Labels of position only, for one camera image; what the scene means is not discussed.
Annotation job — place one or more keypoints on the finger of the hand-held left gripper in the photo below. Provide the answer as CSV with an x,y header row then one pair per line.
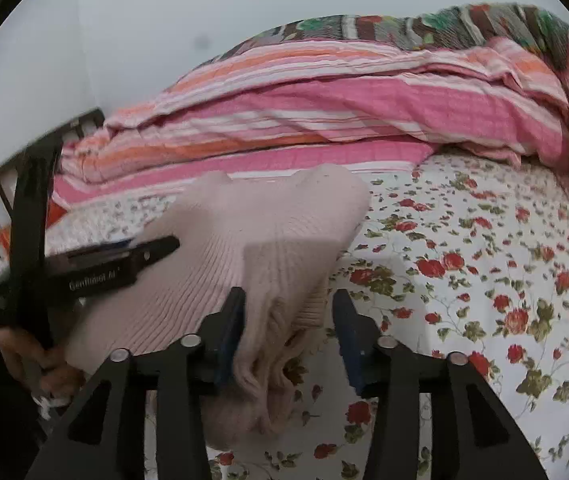
x,y
109,247
157,252

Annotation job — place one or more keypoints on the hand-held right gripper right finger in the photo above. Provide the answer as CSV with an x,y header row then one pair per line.
x,y
349,345

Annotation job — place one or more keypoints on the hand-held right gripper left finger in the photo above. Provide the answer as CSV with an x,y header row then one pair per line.
x,y
229,341

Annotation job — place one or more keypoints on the pale pink knit sweater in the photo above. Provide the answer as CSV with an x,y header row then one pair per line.
x,y
264,230

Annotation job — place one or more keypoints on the person's left hand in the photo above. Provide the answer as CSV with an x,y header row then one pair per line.
x,y
19,357

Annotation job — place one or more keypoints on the orange cloth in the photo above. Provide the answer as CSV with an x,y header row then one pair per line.
x,y
57,212

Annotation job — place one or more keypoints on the dark slatted headboard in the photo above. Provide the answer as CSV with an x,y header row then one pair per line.
x,y
84,121

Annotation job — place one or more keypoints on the red rose print bed sheet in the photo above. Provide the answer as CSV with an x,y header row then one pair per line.
x,y
464,285

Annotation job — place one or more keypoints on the pink orange striped quilt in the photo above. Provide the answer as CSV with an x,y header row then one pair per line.
x,y
314,105

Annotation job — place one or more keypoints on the brown green floral blanket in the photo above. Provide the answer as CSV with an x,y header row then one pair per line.
x,y
389,25

